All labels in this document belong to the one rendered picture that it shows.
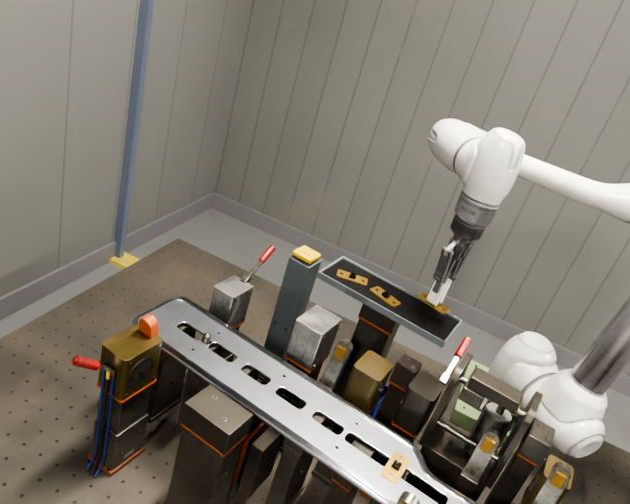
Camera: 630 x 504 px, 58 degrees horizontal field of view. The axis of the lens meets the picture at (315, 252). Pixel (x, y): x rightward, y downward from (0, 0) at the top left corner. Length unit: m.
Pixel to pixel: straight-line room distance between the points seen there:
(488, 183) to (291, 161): 2.73
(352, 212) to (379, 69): 0.93
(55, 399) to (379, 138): 2.59
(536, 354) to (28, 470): 1.40
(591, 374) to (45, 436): 1.42
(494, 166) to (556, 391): 0.76
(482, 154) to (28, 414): 1.26
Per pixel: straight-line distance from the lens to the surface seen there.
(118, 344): 1.29
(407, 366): 1.39
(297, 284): 1.58
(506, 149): 1.27
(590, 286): 3.77
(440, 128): 1.43
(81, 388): 1.71
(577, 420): 1.77
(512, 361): 1.88
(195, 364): 1.36
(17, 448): 1.58
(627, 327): 1.69
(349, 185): 3.79
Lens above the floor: 1.90
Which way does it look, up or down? 28 degrees down
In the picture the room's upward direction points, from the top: 17 degrees clockwise
